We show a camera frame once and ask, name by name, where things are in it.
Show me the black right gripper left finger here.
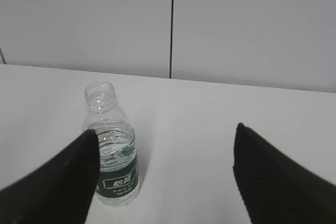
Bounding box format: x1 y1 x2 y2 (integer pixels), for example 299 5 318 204
1 130 100 223

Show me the clear water bottle green label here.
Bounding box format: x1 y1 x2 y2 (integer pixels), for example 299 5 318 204
82 81 140 207

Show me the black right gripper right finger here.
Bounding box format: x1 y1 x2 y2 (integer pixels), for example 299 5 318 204
233 123 335 223

